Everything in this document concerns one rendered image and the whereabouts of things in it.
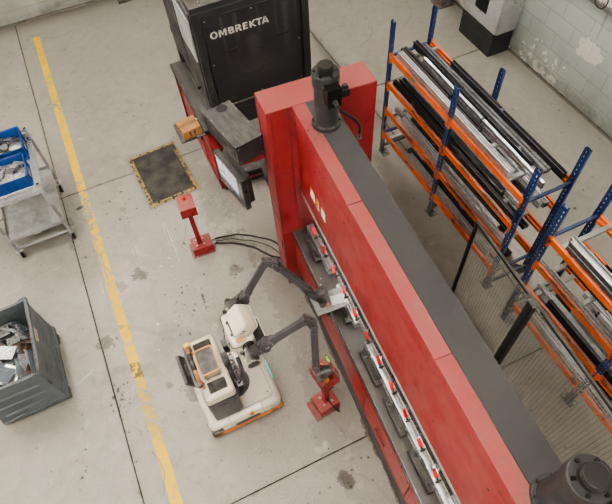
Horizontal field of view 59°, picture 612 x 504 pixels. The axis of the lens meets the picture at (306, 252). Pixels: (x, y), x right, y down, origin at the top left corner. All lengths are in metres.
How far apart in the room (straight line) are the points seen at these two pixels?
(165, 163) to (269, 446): 3.67
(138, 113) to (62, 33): 2.40
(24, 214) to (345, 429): 4.10
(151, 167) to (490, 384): 5.16
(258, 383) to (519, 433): 2.70
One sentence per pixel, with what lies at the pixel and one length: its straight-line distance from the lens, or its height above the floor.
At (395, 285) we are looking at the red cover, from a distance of 2.94.
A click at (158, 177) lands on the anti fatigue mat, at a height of 0.02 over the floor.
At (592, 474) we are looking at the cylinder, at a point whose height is 2.77.
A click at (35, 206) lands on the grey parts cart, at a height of 0.33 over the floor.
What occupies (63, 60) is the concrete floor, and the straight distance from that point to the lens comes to 9.09.
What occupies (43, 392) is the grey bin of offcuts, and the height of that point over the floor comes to 0.38.
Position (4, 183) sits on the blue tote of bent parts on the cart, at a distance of 6.01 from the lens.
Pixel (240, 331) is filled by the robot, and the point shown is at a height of 1.34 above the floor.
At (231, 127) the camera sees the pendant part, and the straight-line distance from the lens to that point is 4.29.
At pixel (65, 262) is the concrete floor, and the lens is 6.45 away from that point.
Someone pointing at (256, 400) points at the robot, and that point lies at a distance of 4.84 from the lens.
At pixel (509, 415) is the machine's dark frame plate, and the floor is 2.30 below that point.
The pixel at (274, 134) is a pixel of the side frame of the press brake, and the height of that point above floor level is 2.09.
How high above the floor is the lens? 4.83
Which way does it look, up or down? 56 degrees down
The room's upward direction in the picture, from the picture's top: 5 degrees counter-clockwise
